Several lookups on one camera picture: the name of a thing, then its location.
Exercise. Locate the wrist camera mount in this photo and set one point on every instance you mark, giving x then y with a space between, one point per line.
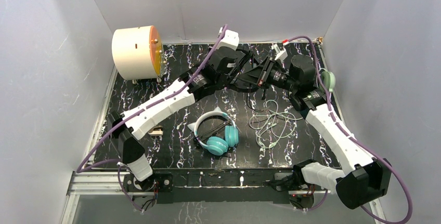
230 40
280 51

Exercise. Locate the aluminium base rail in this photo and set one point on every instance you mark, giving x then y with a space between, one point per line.
203 196

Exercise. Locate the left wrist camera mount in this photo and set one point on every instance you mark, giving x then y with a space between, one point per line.
230 40

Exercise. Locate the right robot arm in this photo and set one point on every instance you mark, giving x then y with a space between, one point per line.
362 178

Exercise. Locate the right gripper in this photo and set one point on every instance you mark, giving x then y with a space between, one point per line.
259 75

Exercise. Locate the green headphones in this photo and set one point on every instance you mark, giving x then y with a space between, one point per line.
328 79

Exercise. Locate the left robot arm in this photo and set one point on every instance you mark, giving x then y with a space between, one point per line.
217 71

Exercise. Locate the black headphones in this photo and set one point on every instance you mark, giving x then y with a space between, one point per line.
244 87

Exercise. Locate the small tan white clip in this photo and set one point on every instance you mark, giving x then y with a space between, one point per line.
156 131

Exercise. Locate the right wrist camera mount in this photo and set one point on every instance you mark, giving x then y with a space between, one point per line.
280 51

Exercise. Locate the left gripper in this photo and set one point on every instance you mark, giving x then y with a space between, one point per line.
236 66

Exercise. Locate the teal cat-ear headphones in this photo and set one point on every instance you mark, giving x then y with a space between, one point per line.
219 139

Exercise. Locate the cream cylindrical drum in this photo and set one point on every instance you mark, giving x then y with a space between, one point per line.
138 53

